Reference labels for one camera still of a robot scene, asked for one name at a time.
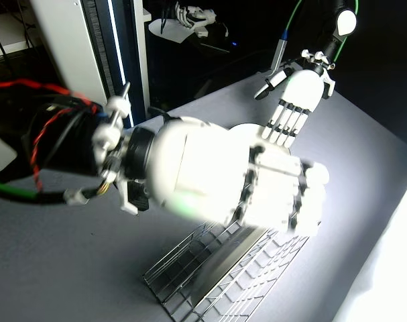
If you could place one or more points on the small white box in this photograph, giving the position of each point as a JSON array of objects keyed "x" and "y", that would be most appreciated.
[{"x": 201, "y": 32}]

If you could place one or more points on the white round sheet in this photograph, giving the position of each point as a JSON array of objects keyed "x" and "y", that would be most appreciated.
[{"x": 169, "y": 31}]

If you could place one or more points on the white background desk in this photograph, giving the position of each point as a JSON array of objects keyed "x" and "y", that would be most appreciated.
[{"x": 12, "y": 40}]

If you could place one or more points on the white cabinet with black strip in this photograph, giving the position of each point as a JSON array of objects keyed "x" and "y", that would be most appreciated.
[{"x": 65, "y": 27}]

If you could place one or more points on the grey table cloth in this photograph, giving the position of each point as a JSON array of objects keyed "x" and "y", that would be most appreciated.
[{"x": 72, "y": 251}]

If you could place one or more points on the spare white robot hand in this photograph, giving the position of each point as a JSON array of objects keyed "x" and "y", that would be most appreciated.
[{"x": 198, "y": 15}]

